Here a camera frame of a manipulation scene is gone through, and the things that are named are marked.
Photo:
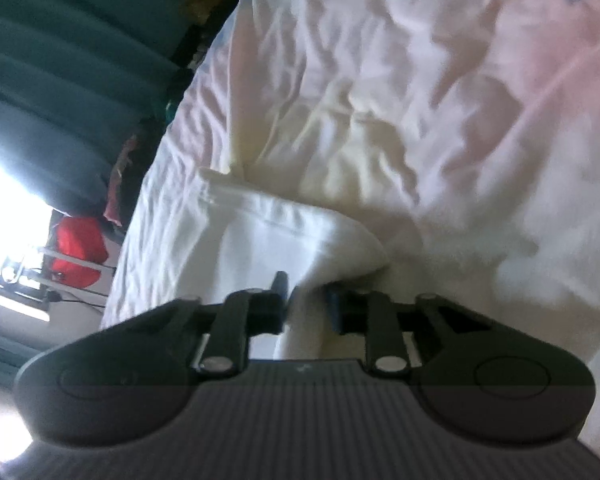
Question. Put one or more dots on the teal right curtain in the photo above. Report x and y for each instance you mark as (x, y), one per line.
(76, 76)

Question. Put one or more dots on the pink white bed duvet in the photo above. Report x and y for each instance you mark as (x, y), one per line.
(463, 134)

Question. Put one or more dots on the red bag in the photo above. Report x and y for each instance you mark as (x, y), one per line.
(79, 238)

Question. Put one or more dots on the black framed window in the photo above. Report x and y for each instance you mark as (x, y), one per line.
(24, 230)

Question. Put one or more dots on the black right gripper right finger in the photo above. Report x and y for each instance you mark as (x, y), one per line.
(481, 379)

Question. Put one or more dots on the white sweatshirt with black stripe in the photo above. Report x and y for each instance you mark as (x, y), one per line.
(232, 236)

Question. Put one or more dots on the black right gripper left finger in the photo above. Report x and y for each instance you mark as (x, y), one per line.
(124, 383)

